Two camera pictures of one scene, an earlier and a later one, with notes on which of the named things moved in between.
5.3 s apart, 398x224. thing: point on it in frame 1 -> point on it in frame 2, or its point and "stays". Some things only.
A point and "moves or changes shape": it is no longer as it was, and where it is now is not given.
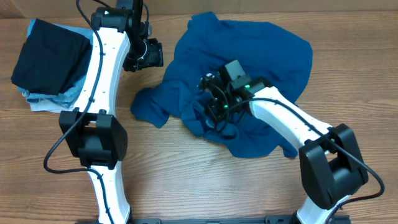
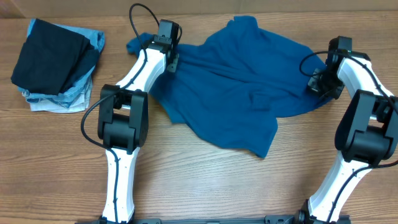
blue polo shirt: [282, 58] moves or changes shape
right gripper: [208, 86] -> [319, 82]
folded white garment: [48, 107] stays
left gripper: [155, 60] -> [172, 68]
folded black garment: [53, 60] stays
